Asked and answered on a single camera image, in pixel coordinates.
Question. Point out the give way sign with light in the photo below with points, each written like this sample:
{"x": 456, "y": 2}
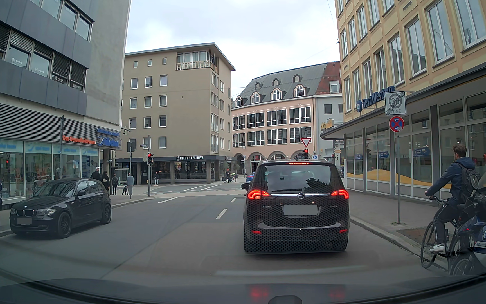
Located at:
{"x": 306, "y": 145}

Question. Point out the car's own bonnet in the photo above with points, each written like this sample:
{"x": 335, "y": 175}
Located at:
{"x": 141, "y": 295}

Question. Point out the pink building with grey roof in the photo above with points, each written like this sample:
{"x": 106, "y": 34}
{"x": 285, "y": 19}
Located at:
{"x": 274, "y": 122}

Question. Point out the grey office building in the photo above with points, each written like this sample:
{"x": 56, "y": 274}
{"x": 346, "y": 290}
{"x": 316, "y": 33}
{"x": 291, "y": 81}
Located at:
{"x": 36, "y": 84}

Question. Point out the black hatchback car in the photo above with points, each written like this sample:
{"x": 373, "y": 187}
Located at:
{"x": 61, "y": 206}

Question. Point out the speed zone and no-parking sign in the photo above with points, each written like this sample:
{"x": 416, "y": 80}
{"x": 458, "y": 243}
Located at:
{"x": 396, "y": 114}

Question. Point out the blue car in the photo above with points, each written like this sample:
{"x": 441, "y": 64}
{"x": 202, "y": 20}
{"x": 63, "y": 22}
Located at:
{"x": 249, "y": 177}

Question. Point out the black minivan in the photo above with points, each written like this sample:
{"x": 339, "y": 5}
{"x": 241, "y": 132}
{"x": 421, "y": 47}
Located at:
{"x": 296, "y": 207}

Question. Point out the beige building with cafe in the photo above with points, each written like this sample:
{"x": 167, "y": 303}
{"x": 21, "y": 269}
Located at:
{"x": 175, "y": 105}

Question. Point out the group of people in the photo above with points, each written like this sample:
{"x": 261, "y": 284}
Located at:
{"x": 104, "y": 179}

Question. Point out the white building with red roof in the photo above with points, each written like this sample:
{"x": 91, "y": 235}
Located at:
{"x": 329, "y": 107}

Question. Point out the yellow building with glass front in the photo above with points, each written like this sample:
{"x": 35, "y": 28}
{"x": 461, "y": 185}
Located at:
{"x": 428, "y": 63}

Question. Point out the road markings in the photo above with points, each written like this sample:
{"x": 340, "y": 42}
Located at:
{"x": 221, "y": 213}

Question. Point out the traffic light on post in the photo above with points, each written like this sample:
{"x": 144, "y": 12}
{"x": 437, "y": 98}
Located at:
{"x": 149, "y": 159}

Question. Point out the grey asphalt road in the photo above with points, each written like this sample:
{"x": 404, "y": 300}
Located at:
{"x": 175, "y": 236}

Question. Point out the person on bicycle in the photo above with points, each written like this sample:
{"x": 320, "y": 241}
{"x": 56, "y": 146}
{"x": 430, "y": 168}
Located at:
{"x": 228, "y": 176}
{"x": 449, "y": 198}

